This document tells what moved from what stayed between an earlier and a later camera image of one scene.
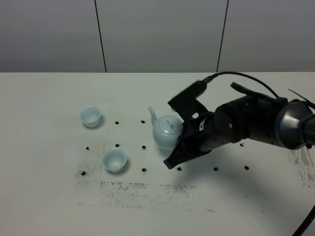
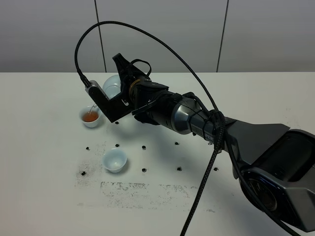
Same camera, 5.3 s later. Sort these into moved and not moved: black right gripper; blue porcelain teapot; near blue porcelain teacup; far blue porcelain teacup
Moved: black right gripper; blue porcelain teapot
Not moved: far blue porcelain teacup; near blue porcelain teacup
